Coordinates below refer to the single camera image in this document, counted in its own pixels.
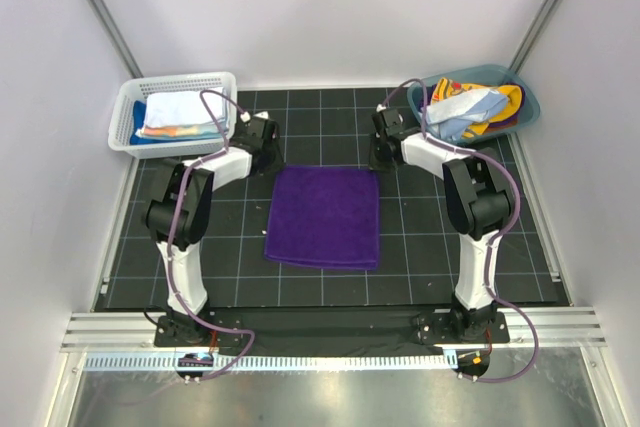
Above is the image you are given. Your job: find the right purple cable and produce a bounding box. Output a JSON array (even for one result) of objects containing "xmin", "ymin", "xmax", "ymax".
[{"xmin": 375, "ymin": 77, "xmax": 539, "ymax": 382}]

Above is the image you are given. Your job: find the orange patterned folded towel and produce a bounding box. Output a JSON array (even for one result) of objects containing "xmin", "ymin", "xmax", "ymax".
[{"xmin": 135, "ymin": 123, "xmax": 228, "ymax": 140}]

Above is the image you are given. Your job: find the teal plastic bin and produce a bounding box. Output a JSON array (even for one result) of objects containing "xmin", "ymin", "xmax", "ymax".
[{"xmin": 407, "ymin": 64, "xmax": 540, "ymax": 146}]

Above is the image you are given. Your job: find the aluminium frame post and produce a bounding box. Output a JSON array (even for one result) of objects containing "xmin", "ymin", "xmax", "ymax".
[
  {"xmin": 509, "ymin": 0, "xmax": 562, "ymax": 73},
  {"xmin": 87, "ymin": 0, "xmax": 143, "ymax": 78}
]

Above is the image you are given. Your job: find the white slotted cable duct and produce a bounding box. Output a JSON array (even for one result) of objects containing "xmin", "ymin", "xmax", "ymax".
[{"xmin": 84, "ymin": 350, "xmax": 458, "ymax": 373}]

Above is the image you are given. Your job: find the light blue folded towel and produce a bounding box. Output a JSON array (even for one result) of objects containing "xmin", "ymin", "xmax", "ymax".
[{"xmin": 144, "ymin": 88, "xmax": 227, "ymax": 128}]

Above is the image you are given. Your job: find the aluminium rail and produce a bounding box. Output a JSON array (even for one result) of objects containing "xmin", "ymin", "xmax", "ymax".
[{"xmin": 60, "ymin": 307, "xmax": 606, "ymax": 352}]

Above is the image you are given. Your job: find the white plastic basket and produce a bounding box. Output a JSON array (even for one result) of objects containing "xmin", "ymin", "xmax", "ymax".
[{"xmin": 108, "ymin": 72, "xmax": 237, "ymax": 159}]

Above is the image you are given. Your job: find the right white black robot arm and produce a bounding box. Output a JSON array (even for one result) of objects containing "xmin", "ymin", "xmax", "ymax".
[{"xmin": 369, "ymin": 105, "xmax": 520, "ymax": 343}]

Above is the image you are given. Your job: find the right aluminium frame post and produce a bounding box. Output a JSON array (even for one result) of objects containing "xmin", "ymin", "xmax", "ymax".
[{"xmin": 509, "ymin": 0, "xmax": 562, "ymax": 73}]

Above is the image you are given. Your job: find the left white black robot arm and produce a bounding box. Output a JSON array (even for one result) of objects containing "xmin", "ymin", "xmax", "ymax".
[{"xmin": 143, "ymin": 111, "xmax": 284, "ymax": 347}]

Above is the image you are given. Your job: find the yellow purple patterned towel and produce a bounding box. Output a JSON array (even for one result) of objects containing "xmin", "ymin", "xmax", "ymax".
[{"xmin": 419, "ymin": 77, "xmax": 525, "ymax": 145}]

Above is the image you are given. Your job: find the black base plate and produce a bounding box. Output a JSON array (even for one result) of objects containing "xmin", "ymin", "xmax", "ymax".
[{"xmin": 155, "ymin": 306, "xmax": 510, "ymax": 355}]

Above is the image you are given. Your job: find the left aluminium frame post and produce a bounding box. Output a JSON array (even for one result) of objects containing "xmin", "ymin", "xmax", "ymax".
[{"xmin": 87, "ymin": 0, "xmax": 143, "ymax": 78}]

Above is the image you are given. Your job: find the light blue white towel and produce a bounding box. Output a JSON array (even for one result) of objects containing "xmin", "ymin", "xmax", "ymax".
[{"xmin": 421, "ymin": 88, "xmax": 508, "ymax": 144}]

